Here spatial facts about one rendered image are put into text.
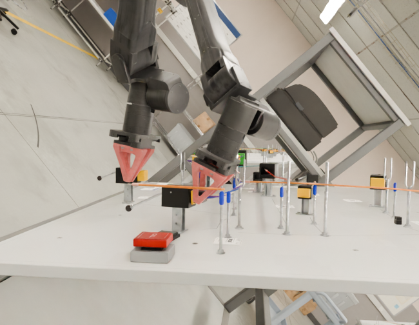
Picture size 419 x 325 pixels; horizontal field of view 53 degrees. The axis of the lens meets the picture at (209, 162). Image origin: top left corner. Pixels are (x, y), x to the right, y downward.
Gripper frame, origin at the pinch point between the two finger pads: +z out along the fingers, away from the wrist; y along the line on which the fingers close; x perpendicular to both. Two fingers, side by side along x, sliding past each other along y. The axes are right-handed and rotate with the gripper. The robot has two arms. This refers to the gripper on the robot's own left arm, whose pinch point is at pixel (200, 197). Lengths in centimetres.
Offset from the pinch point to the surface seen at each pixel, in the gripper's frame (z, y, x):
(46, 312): 31.9, -9.5, 16.2
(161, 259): 5.0, -20.9, -3.3
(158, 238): 2.8, -19.9, -1.4
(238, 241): 2.8, -3.9, -10.4
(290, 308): 158, 353, -52
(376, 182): -14, 47, -32
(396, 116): -38, 111, -35
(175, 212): 4.6, -1.0, 3.1
